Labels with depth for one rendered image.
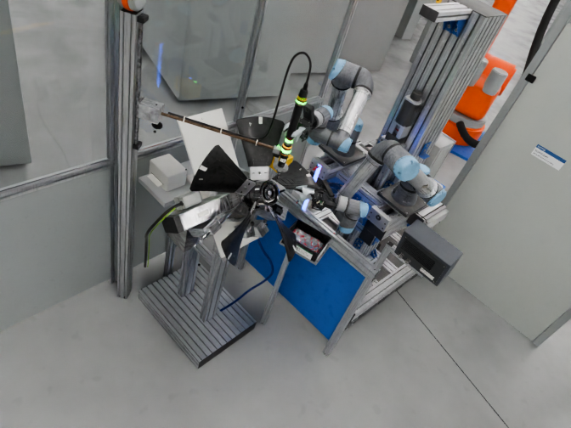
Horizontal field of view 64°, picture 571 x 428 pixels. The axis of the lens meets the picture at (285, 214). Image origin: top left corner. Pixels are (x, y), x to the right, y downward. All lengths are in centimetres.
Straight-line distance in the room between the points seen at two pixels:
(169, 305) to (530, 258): 255
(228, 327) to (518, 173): 222
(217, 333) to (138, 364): 48
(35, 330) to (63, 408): 51
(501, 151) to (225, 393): 242
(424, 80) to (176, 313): 199
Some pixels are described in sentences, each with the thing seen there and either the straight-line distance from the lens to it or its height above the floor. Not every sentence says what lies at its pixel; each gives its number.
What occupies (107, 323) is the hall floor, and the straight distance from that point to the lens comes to 300.
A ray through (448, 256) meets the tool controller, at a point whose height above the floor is 124.
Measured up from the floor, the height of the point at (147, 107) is 142.
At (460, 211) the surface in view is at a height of 57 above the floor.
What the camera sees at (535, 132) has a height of 137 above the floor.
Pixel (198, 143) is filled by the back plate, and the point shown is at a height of 127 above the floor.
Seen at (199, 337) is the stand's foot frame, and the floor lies 8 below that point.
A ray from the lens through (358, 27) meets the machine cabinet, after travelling 638.
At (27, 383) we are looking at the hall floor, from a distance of 287.
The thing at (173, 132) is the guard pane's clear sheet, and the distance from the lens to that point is 261.
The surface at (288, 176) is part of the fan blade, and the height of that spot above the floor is 119.
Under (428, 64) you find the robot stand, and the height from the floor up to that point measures 171.
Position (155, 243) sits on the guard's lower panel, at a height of 20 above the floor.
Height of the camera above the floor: 251
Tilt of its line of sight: 41 degrees down
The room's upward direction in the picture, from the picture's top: 19 degrees clockwise
